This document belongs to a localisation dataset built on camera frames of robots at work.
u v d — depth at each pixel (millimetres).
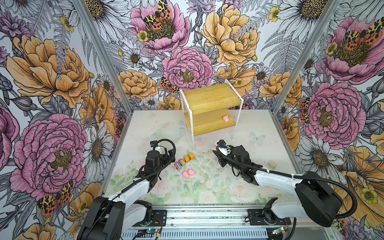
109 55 916
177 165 893
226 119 937
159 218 735
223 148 719
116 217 416
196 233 650
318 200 430
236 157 663
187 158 935
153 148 761
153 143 776
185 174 872
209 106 778
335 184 415
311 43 845
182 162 901
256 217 731
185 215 763
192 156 941
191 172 887
